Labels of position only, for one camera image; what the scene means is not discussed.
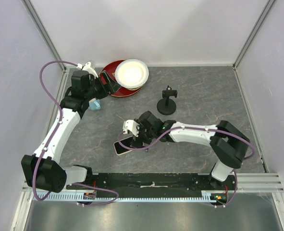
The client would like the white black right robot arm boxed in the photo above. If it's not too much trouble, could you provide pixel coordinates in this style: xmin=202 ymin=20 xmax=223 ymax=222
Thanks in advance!
xmin=123 ymin=111 xmax=252 ymax=190

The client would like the aluminium frame post left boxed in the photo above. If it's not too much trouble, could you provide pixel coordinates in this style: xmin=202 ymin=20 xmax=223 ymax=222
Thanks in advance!
xmin=21 ymin=0 xmax=61 ymax=61

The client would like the aluminium frame post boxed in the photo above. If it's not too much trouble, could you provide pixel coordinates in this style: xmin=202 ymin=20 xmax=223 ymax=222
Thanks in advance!
xmin=233 ymin=0 xmax=277 ymax=70
xmin=21 ymin=0 xmax=61 ymax=61

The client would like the aluminium front rail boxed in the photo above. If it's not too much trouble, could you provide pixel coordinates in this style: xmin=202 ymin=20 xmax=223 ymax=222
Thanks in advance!
xmin=21 ymin=172 xmax=284 ymax=193

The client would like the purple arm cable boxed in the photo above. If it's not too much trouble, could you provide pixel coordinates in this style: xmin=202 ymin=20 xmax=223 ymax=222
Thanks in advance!
xmin=32 ymin=60 xmax=120 ymax=208
xmin=117 ymin=127 xmax=255 ymax=209

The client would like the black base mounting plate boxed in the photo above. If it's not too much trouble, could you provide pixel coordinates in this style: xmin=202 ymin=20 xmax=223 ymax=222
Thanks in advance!
xmin=66 ymin=172 xmax=237 ymax=193

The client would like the blue white paper cup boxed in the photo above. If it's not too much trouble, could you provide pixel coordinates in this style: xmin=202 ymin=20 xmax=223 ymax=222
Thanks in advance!
xmin=88 ymin=98 xmax=101 ymax=111

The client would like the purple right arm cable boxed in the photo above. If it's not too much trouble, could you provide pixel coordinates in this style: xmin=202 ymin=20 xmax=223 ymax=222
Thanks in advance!
xmin=117 ymin=127 xmax=255 ymax=209

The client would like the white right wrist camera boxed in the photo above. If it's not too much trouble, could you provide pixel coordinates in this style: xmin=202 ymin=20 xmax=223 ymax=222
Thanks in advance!
xmin=123 ymin=120 xmax=139 ymax=137

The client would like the black phone stand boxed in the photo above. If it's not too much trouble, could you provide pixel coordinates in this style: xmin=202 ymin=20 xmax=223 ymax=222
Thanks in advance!
xmin=157 ymin=85 xmax=178 ymax=116

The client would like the aluminium frame post right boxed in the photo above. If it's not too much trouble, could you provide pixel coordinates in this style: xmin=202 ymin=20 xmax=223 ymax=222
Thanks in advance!
xmin=233 ymin=0 xmax=277 ymax=70

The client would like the red round tray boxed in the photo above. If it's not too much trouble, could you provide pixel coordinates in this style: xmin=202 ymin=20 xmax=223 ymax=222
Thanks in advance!
xmin=100 ymin=60 xmax=141 ymax=98

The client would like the light blue cable duct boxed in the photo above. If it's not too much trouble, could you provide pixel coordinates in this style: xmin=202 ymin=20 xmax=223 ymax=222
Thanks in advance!
xmin=32 ymin=190 xmax=229 ymax=203

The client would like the pink smartphone black screen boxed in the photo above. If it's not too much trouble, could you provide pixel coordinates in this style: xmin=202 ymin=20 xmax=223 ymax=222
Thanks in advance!
xmin=113 ymin=137 xmax=133 ymax=155

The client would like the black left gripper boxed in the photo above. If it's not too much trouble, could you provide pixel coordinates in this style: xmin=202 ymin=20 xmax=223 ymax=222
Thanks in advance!
xmin=85 ymin=71 xmax=121 ymax=101

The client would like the white paper plate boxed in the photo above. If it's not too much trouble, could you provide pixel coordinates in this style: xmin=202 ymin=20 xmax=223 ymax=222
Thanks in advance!
xmin=115 ymin=59 xmax=149 ymax=89

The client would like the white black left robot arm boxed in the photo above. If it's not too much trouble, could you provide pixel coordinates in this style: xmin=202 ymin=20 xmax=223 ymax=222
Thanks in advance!
xmin=21 ymin=70 xmax=121 ymax=193

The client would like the patterned plate under white plate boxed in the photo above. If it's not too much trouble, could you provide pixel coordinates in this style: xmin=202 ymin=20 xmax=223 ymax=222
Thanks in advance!
xmin=115 ymin=72 xmax=148 ymax=90

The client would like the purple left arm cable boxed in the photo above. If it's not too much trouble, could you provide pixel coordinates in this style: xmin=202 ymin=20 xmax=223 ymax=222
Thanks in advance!
xmin=32 ymin=60 xmax=120 ymax=208

